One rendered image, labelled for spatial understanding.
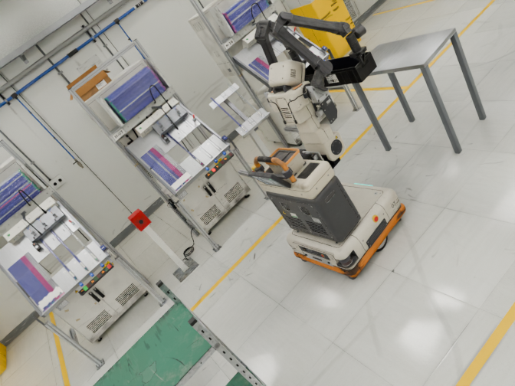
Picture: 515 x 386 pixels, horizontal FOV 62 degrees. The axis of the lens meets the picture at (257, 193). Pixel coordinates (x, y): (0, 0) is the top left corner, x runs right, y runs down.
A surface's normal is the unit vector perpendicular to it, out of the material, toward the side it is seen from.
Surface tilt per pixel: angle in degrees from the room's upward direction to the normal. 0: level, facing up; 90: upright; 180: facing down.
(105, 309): 90
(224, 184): 90
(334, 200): 90
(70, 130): 90
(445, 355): 0
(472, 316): 0
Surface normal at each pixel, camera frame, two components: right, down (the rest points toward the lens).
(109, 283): 0.50, 0.17
